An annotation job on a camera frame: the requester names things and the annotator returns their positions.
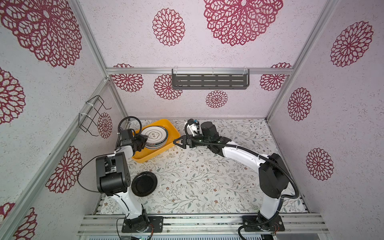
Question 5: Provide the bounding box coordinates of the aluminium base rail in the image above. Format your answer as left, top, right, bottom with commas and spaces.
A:
77, 213, 329, 237

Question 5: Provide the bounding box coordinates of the grey slotted wall shelf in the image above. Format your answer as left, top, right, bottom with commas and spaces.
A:
171, 69, 250, 90

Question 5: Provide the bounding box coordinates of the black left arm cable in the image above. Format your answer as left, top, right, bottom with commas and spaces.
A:
77, 116, 143, 193

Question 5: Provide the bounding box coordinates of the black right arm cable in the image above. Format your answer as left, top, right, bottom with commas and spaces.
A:
183, 119, 300, 240

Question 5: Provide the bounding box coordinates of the black plate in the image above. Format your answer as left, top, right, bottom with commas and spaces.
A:
131, 172, 158, 197

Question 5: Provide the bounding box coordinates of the small green-rim lettered plate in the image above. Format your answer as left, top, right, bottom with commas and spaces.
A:
145, 135, 168, 150

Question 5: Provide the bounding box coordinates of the yellow plastic bin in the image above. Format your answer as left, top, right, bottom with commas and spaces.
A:
132, 119, 181, 163

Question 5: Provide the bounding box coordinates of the black wire wall rack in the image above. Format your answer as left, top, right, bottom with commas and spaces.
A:
78, 95, 112, 137

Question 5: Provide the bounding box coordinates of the small white clover-emblem plate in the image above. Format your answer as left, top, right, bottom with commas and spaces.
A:
141, 126, 168, 145

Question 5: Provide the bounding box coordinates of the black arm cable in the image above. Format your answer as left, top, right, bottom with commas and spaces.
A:
183, 119, 300, 240
77, 116, 143, 193

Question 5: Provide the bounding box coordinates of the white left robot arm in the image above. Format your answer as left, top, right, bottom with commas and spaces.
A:
96, 129, 150, 233

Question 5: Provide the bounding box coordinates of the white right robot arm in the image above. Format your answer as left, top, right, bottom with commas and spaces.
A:
173, 119, 300, 225

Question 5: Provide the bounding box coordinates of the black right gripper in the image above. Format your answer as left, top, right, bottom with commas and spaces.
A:
174, 133, 212, 150

